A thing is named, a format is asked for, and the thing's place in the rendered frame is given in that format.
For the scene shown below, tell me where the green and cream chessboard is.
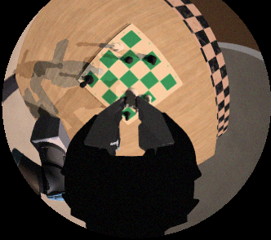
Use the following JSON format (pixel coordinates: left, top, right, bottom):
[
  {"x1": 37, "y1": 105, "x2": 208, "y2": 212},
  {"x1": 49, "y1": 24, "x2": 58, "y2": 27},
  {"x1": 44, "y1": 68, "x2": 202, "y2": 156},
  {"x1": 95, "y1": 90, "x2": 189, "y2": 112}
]
[{"x1": 78, "y1": 24, "x2": 183, "y2": 107}]

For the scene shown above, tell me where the white rook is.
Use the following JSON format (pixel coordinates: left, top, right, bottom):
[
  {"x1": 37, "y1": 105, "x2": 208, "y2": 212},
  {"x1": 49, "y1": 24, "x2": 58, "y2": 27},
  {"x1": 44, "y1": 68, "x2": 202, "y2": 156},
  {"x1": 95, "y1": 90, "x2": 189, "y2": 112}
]
[{"x1": 125, "y1": 87, "x2": 138, "y2": 108}]

